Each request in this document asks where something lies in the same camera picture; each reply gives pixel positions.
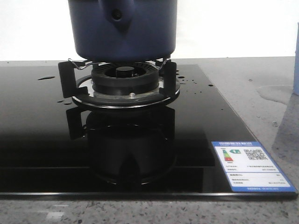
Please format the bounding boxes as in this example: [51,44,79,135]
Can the dark blue cooking pot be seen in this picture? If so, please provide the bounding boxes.
[68,0,178,62]

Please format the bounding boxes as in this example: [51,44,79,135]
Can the light blue ribbed cup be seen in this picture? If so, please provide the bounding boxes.
[293,30,299,95]

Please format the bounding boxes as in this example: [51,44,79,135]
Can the black pot support grate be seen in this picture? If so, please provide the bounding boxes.
[58,59,180,109]

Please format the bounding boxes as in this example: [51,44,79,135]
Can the black round gas burner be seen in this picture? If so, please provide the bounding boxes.
[91,62,159,96]

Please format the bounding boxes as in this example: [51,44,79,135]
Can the black glass gas stove top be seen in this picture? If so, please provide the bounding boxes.
[0,64,299,200]

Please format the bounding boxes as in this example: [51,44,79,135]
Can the blue white energy label sticker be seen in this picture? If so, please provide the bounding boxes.
[212,141,297,193]

